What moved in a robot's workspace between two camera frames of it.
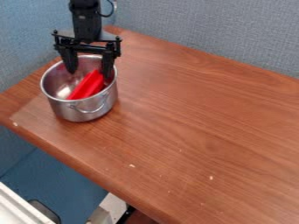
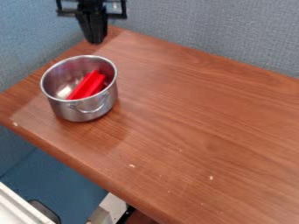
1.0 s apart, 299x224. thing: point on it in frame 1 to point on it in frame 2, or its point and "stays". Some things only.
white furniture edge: x=16 y=210 stays
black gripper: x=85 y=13 to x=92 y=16
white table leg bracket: x=107 y=212 stays
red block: x=88 y=86 stays
